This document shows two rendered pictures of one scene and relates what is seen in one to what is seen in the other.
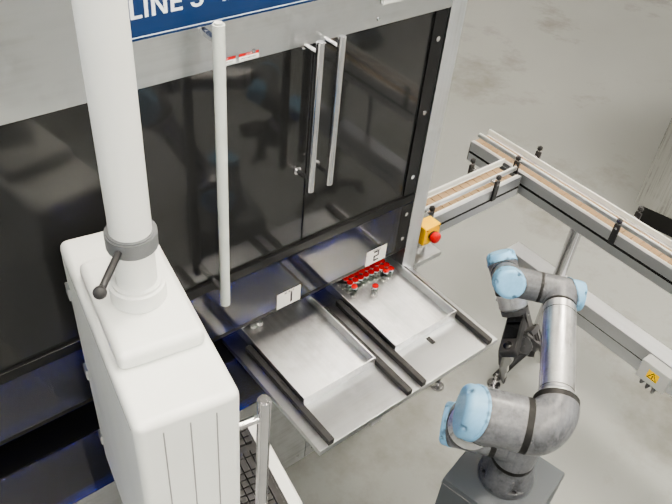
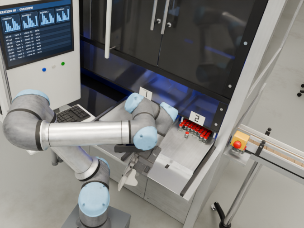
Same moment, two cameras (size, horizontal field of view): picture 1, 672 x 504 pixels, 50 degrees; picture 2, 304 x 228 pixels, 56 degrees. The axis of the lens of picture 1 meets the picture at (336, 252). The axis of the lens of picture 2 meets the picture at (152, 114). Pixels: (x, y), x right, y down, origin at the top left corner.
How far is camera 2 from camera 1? 169 cm
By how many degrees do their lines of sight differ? 52
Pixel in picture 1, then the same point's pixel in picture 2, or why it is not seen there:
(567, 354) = (75, 127)
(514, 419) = (14, 105)
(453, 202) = (290, 160)
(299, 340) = not seen: hidden behind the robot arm
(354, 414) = not seen: hidden behind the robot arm
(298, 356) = (127, 117)
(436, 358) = (154, 170)
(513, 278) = (132, 98)
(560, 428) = (10, 126)
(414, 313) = (183, 156)
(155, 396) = not seen: outside the picture
